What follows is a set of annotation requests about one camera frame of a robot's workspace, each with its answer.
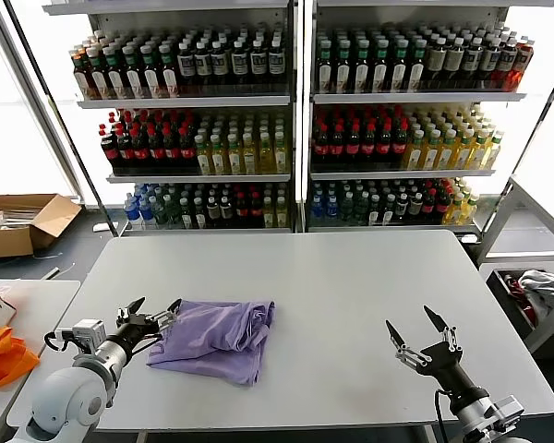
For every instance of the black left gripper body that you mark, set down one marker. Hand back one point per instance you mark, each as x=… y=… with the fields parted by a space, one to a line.
x=136 y=332

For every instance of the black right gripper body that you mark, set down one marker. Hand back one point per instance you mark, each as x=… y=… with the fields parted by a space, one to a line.
x=448 y=369

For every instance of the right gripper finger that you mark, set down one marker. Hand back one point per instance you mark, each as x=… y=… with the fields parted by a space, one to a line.
x=450 y=338
x=408 y=357

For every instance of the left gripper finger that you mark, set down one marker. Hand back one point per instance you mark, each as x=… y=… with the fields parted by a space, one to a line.
x=129 y=311
x=165 y=319

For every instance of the purple printed T-shirt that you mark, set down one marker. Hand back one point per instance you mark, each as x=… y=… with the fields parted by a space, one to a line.
x=212 y=341

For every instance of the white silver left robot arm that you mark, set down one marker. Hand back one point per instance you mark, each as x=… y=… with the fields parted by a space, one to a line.
x=69 y=397

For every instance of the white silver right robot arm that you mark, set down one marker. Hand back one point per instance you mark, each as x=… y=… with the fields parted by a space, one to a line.
x=471 y=415

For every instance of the grey storage bin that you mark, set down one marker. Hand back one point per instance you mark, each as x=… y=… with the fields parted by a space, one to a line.
x=505 y=304

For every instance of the red garment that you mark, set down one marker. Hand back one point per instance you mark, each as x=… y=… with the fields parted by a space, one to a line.
x=527 y=313

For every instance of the white side table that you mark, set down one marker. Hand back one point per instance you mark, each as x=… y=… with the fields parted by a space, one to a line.
x=41 y=304

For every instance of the small white floor item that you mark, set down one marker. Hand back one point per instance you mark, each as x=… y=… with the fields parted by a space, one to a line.
x=104 y=227

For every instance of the blue label water bottle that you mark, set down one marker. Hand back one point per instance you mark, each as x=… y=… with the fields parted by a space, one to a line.
x=146 y=216
x=317 y=212
x=131 y=214
x=331 y=212

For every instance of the white grey garment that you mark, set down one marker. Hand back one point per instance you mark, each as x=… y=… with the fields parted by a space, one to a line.
x=542 y=286

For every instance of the dark drink bottle white cap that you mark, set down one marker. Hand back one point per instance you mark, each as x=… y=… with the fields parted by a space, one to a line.
x=226 y=214
x=415 y=210
x=213 y=214
x=401 y=210

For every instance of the small yellow drink bottle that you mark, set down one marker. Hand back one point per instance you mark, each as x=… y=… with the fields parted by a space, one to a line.
x=454 y=212
x=281 y=214
x=268 y=214
x=470 y=211

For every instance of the small red cap cola bottle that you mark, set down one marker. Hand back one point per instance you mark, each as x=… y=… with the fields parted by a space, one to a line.
x=256 y=212
x=428 y=208
x=442 y=208
x=241 y=212

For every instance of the orange cloth bag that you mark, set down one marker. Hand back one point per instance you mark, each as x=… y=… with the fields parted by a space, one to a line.
x=0 y=364

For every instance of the open cardboard box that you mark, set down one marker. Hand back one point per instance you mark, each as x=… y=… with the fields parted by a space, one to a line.
x=4 y=242

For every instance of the clear plastic packaging bundle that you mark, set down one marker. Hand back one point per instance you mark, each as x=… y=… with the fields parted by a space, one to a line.
x=14 y=217

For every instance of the yellow juice bottle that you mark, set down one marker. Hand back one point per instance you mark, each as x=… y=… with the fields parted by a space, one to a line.
x=249 y=158
x=478 y=153
x=493 y=152
x=280 y=157
x=431 y=154
x=233 y=158
x=203 y=159
x=462 y=154
x=218 y=159
x=415 y=154
x=447 y=154

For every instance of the grey metal shelf rack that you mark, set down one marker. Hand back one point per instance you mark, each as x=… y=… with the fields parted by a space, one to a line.
x=415 y=98
x=184 y=102

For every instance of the green label tea bottle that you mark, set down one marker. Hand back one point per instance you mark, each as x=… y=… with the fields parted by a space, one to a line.
x=398 y=69
x=343 y=69
x=324 y=69
x=380 y=69
x=113 y=78
x=167 y=76
x=148 y=76
x=416 y=68
x=130 y=77
x=95 y=78
x=361 y=69

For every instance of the amber tea bottle white label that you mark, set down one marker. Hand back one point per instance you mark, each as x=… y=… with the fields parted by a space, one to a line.
x=80 y=78

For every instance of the dark drink bottle grey label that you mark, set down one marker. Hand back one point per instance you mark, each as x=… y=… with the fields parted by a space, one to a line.
x=185 y=64
x=257 y=62
x=239 y=63
x=219 y=63
x=203 y=64
x=275 y=61

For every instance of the red drink bottle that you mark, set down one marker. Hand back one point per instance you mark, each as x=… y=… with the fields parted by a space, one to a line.
x=521 y=69

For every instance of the dark bottle beige label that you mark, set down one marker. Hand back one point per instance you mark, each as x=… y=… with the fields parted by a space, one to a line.
x=453 y=60
x=436 y=60

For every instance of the dark bottle blue-grey label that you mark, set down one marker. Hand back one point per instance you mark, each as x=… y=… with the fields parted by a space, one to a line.
x=489 y=60
x=472 y=60
x=506 y=61

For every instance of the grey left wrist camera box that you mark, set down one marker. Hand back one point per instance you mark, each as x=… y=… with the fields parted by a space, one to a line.
x=87 y=330

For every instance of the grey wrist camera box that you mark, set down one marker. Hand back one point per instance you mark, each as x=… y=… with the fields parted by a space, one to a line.
x=508 y=410
x=87 y=330

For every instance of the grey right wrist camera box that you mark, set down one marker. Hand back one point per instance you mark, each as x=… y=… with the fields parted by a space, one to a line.
x=508 y=410

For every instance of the grey metal frame table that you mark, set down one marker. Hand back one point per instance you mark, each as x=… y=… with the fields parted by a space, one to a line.
x=499 y=217

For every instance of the dark metal frame post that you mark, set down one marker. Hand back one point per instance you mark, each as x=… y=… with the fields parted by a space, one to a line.
x=57 y=115

